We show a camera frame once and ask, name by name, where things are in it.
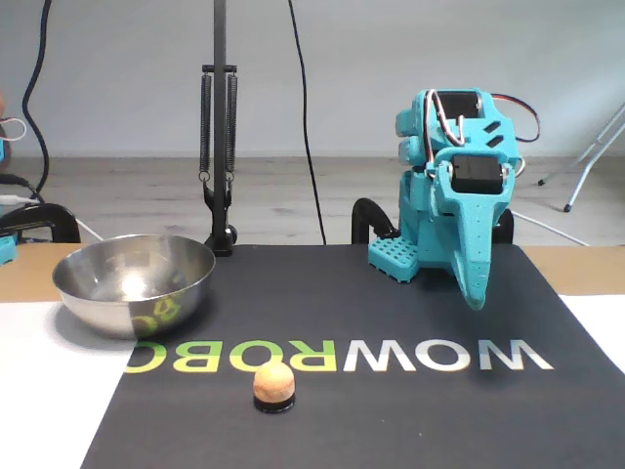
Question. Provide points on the wooden ball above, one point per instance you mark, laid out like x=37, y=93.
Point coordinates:
x=273, y=383

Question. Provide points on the teal 3D-printed robot arm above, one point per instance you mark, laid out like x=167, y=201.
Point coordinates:
x=420, y=220

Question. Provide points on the teal leader arm base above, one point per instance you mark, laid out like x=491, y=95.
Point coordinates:
x=7, y=249

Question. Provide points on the black table clamp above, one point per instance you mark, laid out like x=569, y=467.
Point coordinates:
x=508, y=229
x=363, y=215
x=49, y=212

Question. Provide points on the black WOWROBO printed mat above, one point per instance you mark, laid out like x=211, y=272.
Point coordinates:
x=342, y=303

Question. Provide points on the white folding rack legs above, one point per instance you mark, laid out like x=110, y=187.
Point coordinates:
x=587, y=165

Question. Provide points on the teal gripper with servo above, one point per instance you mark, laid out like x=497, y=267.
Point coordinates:
x=470, y=221

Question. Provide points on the stainless steel bowl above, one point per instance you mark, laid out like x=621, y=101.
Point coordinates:
x=122, y=312

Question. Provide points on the black camera stand with springs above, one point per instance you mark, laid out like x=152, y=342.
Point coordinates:
x=220, y=49

